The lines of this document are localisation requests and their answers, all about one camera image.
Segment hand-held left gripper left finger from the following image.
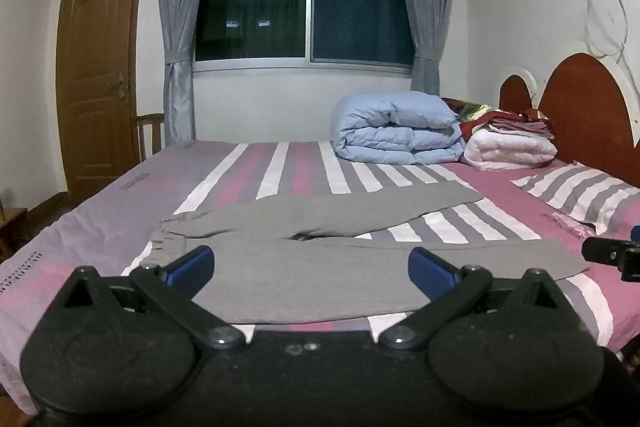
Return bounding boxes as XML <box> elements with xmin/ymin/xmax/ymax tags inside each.
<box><xmin>62</xmin><ymin>245</ymin><xmax>246</xmax><ymax>351</ymax></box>

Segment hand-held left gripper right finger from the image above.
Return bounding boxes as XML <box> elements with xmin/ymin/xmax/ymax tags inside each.
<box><xmin>378</xmin><ymin>247</ymin><xmax>576</xmax><ymax>351</ymax></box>

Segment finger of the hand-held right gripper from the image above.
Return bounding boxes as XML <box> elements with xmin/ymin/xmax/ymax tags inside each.
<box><xmin>582</xmin><ymin>226</ymin><xmax>640</xmax><ymax>282</ymax></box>

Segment grey pants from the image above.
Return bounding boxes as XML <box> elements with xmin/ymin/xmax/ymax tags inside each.
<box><xmin>137</xmin><ymin>180</ymin><xmax>592</xmax><ymax>326</ymax></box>

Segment striped pillow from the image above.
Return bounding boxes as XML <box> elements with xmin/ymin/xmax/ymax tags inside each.
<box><xmin>511</xmin><ymin>162</ymin><xmax>640</xmax><ymax>249</ymax></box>

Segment bed with striped sheet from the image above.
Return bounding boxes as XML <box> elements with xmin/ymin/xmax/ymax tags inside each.
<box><xmin>0</xmin><ymin>139</ymin><xmax>640</xmax><ymax>418</ymax></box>

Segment folded white quilt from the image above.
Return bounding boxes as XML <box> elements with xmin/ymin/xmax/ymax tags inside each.
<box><xmin>463</xmin><ymin>128</ymin><xmax>558</xmax><ymax>170</ymax></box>

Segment wooden chair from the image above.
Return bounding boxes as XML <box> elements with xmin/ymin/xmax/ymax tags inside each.
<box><xmin>0</xmin><ymin>192</ymin><xmax>29</xmax><ymax>264</ymax></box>
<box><xmin>131</xmin><ymin>113</ymin><xmax>166</xmax><ymax>163</ymax></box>

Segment folded light blue duvet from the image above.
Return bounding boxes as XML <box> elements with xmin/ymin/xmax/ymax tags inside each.
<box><xmin>332</xmin><ymin>92</ymin><xmax>466</xmax><ymax>166</ymax></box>

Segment red wooden headboard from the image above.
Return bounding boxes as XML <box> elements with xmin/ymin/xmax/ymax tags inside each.
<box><xmin>498</xmin><ymin>53</ymin><xmax>640</xmax><ymax>190</ymax></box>

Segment folded mauve cloth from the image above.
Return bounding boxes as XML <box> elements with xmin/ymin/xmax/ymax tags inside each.
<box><xmin>482</xmin><ymin>117</ymin><xmax>556</xmax><ymax>140</ymax></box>

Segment red patterned blanket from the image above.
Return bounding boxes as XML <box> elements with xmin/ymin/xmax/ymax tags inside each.
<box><xmin>441</xmin><ymin>97</ymin><xmax>554</xmax><ymax>142</ymax></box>

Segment brown wooden door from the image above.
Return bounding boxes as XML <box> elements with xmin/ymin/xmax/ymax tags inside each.
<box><xmin>55</xmin><ymin>0</ymin><xmax>154</xmax><ymax>208</ymax></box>

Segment grey curtain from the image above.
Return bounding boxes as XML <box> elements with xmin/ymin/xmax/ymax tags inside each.
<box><xmin>157</xmin><ymin>0</ymin><xmax>221</xmax><ymax>146</ymax></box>
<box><xmin>390</xmin><ymin>0</ymin><xmax>459</xmax><ymax>96</ymax></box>

